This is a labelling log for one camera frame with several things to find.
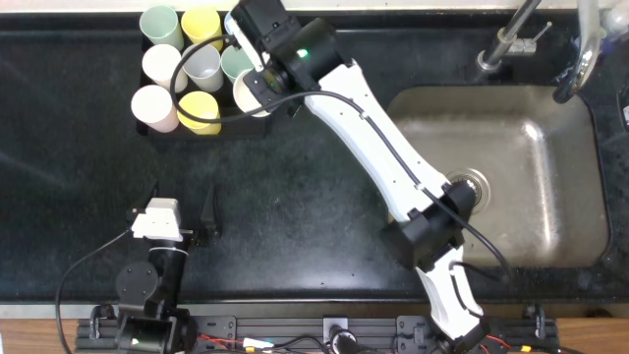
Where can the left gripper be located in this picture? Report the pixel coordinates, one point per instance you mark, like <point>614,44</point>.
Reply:
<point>199,237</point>

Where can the yellow cup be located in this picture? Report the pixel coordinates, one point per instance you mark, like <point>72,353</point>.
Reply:
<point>199,110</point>
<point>201,24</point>

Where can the pink cup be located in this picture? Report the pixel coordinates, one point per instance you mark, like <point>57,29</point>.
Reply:
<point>152,105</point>

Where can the white cup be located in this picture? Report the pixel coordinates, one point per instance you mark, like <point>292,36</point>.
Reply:
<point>243,98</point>
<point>162,64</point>

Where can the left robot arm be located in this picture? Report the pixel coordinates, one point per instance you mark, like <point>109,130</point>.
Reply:
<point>137,280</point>

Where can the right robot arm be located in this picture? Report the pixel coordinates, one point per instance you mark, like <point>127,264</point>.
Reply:
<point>373,142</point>

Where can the grey cup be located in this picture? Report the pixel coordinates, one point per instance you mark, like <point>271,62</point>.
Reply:
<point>204,66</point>

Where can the green cup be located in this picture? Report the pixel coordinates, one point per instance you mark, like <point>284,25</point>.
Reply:
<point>159,24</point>
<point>235,61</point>

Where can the steel sink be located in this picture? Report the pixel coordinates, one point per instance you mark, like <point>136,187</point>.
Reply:
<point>540,147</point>

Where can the steel tap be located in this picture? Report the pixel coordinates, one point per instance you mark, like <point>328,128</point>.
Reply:
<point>506,35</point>

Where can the blue soap bottle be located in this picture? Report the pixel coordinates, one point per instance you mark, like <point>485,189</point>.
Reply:
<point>616,19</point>

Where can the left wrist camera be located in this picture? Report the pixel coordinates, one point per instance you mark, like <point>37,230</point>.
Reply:
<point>157,218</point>

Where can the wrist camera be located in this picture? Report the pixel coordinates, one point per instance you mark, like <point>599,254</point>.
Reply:
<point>157,218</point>
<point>245,46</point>

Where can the mounting rail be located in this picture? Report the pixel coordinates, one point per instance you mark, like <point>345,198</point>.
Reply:
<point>285,329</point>

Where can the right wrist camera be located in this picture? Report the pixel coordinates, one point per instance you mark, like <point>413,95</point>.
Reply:
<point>245,46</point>

